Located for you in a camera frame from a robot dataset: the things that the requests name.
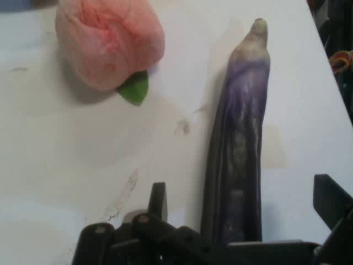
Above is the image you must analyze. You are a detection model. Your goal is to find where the pink toy peach with leaf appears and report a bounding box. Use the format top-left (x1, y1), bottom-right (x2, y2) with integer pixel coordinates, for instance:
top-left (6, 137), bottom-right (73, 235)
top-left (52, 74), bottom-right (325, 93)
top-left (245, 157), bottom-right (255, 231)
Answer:
top-left (55, 0), bottom-right (166, 107)

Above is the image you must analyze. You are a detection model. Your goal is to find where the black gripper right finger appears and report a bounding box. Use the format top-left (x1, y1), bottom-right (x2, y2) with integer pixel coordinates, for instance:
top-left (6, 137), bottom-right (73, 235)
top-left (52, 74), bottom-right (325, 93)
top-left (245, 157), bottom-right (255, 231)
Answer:
top-left (313, 173), bottom-right (353, 265)

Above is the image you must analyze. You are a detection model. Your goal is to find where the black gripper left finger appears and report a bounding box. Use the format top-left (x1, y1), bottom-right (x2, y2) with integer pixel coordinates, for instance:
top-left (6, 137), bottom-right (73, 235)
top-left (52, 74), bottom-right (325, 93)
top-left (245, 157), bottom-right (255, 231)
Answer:
top-left (71, 182), bottom-right (229, 265)

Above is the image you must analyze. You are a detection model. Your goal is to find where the purple toy eggplant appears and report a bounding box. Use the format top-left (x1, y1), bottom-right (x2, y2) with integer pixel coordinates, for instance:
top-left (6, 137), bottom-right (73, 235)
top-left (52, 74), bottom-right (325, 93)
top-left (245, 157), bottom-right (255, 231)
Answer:
top-left (200, 18), bottom-right (274, 245)

